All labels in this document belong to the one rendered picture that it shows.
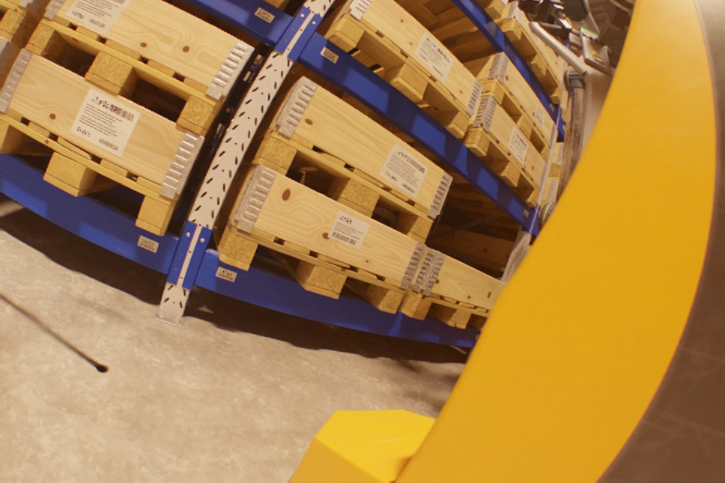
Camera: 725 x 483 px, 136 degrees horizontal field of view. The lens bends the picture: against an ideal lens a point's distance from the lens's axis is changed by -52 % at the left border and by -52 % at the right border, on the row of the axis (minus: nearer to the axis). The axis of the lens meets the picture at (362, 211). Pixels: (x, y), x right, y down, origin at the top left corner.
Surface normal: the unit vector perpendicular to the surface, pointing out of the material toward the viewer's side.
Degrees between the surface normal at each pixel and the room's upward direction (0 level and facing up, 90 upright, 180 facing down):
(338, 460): 90
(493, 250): 90
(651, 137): 90
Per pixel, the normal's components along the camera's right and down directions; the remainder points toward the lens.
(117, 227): 0.50, 0.13
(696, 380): -0.77, -0.38
